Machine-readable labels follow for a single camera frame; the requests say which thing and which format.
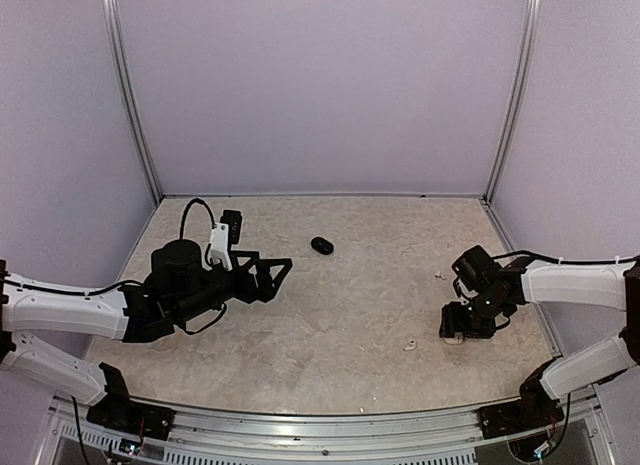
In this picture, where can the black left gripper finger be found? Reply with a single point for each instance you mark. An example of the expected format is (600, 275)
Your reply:
(269, 276)
(244, 257)

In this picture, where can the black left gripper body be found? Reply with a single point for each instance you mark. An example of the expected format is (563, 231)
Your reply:
(243, 290)

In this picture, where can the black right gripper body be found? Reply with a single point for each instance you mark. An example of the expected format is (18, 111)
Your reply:
(472, 323)

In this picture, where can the white earbud charging case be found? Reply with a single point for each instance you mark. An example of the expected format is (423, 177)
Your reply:
(455, 341)

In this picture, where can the black oval charging case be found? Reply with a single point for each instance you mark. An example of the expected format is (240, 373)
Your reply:
(322, 246)

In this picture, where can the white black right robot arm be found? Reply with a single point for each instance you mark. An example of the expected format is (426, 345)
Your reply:
(486, 290)

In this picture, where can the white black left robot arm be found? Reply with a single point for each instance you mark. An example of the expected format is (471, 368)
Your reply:
(178, 289)

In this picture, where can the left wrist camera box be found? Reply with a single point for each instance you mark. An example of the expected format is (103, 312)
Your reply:
(224, 235)

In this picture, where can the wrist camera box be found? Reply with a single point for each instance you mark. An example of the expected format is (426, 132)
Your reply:
(224, 235)
(476, 269)

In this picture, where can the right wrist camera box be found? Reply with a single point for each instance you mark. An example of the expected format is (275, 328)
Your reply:
(476, 269)

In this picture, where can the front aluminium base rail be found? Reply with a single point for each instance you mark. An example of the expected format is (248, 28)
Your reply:
(384, 424)

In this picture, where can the left aluminium frame post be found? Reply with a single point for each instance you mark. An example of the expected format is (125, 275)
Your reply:
(118, 50)

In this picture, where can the aluminium frame post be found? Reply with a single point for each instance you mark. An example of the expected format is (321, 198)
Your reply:
(516, 98)
(118, 50)

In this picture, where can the right aluminium frame post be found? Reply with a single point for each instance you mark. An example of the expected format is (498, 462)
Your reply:
(516, 98)

